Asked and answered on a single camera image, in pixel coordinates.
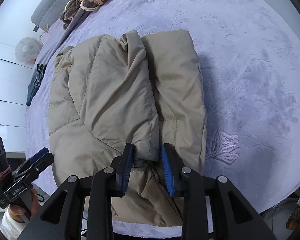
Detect beige puffer jacket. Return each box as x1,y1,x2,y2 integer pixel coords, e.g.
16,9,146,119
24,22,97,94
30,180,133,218
48,30,206,227

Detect person's left hand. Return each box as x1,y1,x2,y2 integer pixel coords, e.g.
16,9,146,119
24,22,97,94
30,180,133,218
8,188,41,223

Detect folded dark blue jeans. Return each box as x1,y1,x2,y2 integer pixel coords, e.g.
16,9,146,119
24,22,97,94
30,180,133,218
26,64,47,106

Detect white patterned bag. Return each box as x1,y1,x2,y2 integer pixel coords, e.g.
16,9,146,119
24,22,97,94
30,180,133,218
14,37,43,62

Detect grey quilted headboard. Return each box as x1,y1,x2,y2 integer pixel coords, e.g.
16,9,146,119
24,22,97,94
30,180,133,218
31,0,70,31

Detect brown fuzzy garment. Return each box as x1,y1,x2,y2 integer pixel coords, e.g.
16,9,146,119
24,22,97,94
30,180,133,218
59,0,81,30

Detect lavender bedspread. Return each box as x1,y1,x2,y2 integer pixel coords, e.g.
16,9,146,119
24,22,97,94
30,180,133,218
26,0,300,212

